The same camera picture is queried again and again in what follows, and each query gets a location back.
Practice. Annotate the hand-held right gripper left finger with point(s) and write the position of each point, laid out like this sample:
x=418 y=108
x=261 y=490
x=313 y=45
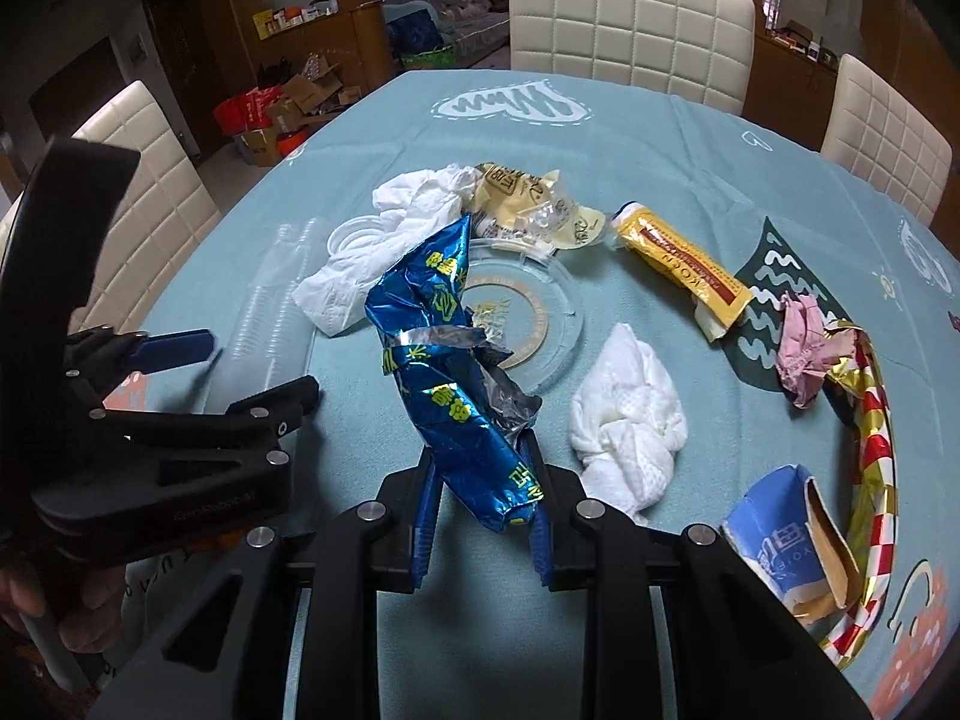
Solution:
x=420 y=532

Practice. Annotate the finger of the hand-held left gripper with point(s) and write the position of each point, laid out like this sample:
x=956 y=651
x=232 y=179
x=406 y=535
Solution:
x=176 y=351
x=255 y=412

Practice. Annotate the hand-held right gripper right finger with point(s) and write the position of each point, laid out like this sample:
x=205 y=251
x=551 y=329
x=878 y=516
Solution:
x=537 y=540

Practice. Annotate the blue foil snack wrapper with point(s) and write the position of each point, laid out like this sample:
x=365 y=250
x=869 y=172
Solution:
x=427 y=300

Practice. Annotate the large white tissue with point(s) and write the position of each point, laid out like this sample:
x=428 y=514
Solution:
x=405 y=202

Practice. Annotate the yellow orange food packet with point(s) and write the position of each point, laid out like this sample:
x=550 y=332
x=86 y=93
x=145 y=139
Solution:
x=675 y=255

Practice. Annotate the person's left hand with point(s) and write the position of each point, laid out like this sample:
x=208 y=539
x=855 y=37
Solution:
x=94 y=607

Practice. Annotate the cream quilted dining chair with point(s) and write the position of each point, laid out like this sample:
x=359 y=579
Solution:
x=142 y=187
x=885 y=127
x=630 y=15

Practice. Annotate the small white crumpled tissue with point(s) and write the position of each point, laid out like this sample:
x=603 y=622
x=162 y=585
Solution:
x=630 y=405

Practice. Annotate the white plastic lid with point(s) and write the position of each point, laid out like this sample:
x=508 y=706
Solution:
x=351 y=236

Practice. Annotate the crushed blue paper cup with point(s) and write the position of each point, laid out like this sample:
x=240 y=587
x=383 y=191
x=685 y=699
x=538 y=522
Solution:
x=765 y=525

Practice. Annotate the red shopping bag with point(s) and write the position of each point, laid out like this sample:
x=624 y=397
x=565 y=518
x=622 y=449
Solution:
x=244 y=109

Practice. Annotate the clear plastic lid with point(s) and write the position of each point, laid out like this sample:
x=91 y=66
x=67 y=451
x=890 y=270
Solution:
x=544 y=300

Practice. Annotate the pile of cardboard boxes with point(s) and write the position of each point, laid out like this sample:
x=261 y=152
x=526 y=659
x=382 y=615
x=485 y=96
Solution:
x=300 y=105

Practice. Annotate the pink crumpled paper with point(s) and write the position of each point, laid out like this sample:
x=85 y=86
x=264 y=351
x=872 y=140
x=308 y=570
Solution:
x=802 y=349

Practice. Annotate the pale yellow clear packet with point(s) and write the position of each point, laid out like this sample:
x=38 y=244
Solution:
x=510 y=199

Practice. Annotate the red gold checkered wrapper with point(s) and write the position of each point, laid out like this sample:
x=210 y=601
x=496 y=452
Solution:
x=879 y=420

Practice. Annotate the wooden partition cabinet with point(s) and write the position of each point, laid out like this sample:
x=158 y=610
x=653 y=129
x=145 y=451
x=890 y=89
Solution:
x=367 y=22

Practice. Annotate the teal printed tablecloth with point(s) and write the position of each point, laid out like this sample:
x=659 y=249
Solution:
x=660 y=150

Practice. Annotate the grey patterned sofa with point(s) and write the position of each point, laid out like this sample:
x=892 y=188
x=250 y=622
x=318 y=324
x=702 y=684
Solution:
x=465 y=15

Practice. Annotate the wooden sideboard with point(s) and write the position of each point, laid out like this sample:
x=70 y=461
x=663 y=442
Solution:
x=795 y=82

